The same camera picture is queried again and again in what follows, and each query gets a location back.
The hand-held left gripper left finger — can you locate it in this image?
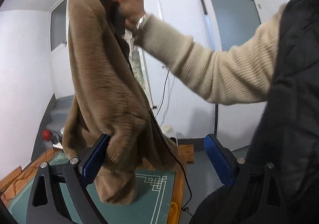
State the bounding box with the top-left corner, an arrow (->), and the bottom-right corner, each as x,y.
26,134 -> 111,224

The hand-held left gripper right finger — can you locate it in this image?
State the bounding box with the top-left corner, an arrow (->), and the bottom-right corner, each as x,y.
204,134 -> 287,224

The brown fleece garment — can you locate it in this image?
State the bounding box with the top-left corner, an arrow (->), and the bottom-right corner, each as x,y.
62,0 -> 185,205

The person's right forearm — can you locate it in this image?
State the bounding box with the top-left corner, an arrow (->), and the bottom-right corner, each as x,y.
133,2 -> 287,106

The person's right hand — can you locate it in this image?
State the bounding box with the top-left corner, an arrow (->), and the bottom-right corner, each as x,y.
112,0 -> 147,32

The silver wristwatch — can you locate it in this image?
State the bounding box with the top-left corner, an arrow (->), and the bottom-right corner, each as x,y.
135,14 -> 147,30

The white power strip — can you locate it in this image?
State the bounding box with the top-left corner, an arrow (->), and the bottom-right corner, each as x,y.
51,128 -> 64,150

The grey stepped platform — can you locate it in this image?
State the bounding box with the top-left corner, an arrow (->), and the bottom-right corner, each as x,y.
47,97 -> 75,135

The white extension socket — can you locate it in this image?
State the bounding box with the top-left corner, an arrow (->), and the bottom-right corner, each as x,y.
161,124 -> 175,140

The green table mat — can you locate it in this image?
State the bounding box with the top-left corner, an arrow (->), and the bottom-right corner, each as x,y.
7,152 -> 176,224

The white door with glass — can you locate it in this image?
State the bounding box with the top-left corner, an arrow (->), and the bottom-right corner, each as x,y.
48,0 -> 73,100
191,0 -> 268,147

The person's black padded vest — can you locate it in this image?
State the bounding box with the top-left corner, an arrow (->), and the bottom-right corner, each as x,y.
189,0 -> 319,224

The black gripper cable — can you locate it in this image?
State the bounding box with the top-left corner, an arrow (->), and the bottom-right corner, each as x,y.
128,62 -> 193,214

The hanging wall scroll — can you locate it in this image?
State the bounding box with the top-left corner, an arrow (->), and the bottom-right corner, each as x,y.
127,37 -> 153,107

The black wall cable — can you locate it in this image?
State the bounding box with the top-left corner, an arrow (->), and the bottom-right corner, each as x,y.
156,68 -> 170,125

